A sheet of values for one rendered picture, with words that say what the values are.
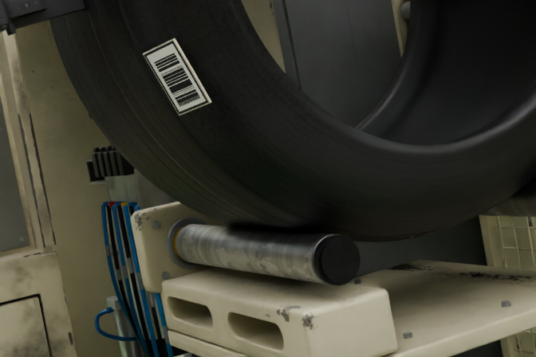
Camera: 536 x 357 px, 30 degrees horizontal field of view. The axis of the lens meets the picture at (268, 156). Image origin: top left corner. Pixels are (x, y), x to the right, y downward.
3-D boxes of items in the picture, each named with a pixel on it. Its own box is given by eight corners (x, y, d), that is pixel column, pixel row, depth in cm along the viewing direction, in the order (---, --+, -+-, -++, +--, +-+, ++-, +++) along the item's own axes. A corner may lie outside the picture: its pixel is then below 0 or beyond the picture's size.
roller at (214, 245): (177, 218, 118) (210, 229, 120) (167, 256, 117) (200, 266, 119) (325, 228, 86) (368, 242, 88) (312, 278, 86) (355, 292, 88)
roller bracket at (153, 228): (143, 293, 118) (128, 212, 117) (416, 221, 136) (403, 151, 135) (152, 296, 115) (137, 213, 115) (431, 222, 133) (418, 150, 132)
